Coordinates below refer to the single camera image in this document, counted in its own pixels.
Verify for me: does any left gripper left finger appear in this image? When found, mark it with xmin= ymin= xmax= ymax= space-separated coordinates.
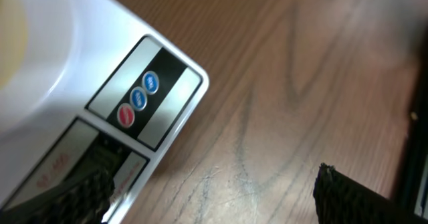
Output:
xmin=1 ymin=168 xmax=114 ymax=224

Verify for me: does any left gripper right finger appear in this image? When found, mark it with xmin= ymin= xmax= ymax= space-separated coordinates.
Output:
xmin=313 ymin=163 xmax=427 ymax=224

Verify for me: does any white digital kitchen scale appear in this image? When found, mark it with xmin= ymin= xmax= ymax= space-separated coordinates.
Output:
xmin=1 ymin=0 xmax=209 ymax=223

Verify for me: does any yellow plastic bowl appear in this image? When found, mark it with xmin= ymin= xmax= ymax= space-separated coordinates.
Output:
xmin=1 ymin=0 xmax=27 ymax=88

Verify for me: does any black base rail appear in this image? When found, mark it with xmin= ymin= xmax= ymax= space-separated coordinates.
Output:
xmin=395 ymin=29 xmax=427 ymax=219

